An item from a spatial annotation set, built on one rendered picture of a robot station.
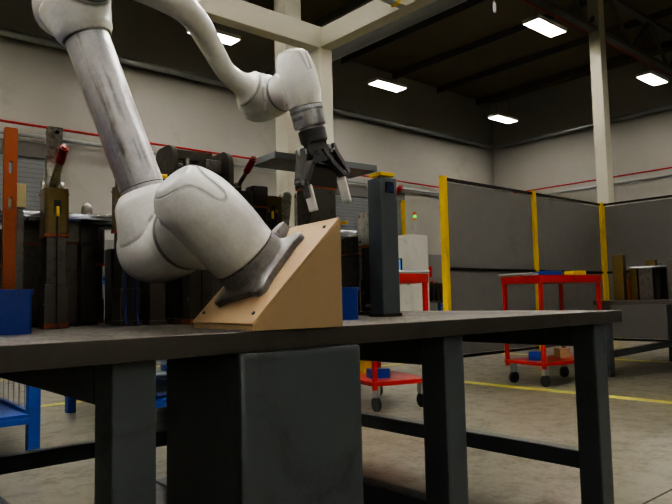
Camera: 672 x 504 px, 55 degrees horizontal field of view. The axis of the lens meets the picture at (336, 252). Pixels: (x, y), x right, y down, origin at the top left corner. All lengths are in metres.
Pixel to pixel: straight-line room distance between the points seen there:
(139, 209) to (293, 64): 0.57
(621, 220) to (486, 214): 2.64
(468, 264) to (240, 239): 5.67
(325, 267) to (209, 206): 0.26
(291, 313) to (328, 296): 0.09
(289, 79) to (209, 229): 0.58
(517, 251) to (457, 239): 1.09
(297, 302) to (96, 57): 0.72
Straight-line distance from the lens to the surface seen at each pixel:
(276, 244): 1.35
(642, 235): 9.22
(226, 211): 1.29
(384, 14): 6.14
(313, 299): 1.29
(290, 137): 9.73
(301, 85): 1.71
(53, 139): 1.82
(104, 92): 1.55
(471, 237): 6.94
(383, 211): 2.04
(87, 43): 1.60
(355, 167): 1.94
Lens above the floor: 0.75
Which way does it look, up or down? 4 degrees up
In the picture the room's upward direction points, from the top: 1 degrees counter-clockwise
